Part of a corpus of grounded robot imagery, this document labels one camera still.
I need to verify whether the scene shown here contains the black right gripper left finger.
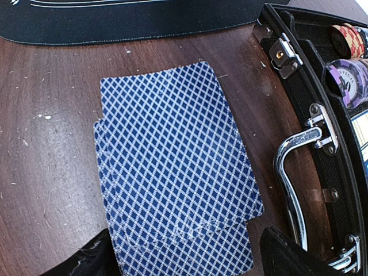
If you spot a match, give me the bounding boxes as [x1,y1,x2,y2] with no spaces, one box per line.
[42,229,118,276]

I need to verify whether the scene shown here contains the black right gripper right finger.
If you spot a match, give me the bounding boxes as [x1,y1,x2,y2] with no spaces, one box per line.
[259,227,334,275]

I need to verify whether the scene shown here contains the grey card deck box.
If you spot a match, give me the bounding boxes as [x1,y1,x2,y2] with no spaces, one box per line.
[94,62,264,275]

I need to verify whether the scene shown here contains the black poker chip case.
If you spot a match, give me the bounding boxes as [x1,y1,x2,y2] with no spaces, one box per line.
[253,3,367,275]

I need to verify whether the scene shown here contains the cream card deck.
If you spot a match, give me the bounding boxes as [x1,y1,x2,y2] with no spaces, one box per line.
[352,110,368,169]

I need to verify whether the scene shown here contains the left inner poker chip row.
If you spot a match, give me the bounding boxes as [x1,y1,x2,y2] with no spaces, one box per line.
[325,58,367,109]

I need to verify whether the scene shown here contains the poker chip row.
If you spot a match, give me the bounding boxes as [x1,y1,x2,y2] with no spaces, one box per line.
[328,23,367,59]
[325,58,367,109]

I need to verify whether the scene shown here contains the left outer poker chip row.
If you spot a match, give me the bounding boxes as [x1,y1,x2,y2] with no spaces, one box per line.
[328,23,367,59]

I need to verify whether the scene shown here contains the round black poker mat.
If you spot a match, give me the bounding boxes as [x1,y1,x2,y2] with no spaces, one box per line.
[0,0,291,47]

